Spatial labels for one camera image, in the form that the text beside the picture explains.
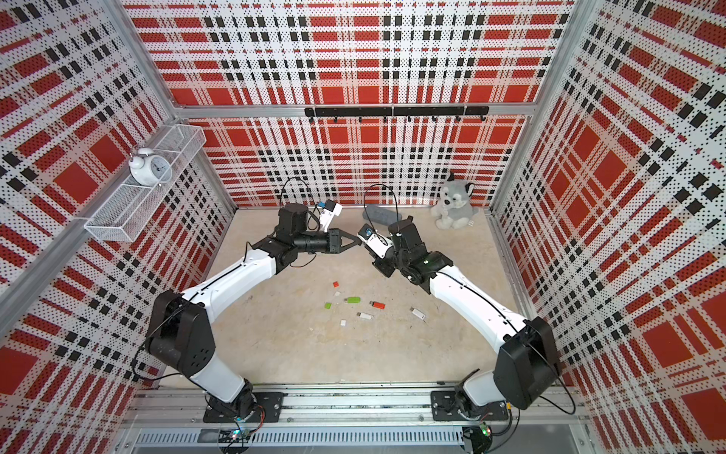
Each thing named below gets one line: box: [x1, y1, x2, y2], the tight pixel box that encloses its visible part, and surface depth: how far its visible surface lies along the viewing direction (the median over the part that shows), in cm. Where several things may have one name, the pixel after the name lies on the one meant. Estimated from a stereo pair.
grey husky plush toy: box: [430, 171, 480, 230], surface depth 105 cm
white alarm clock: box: [128, 147, 173, 188], surface depth 72 cm
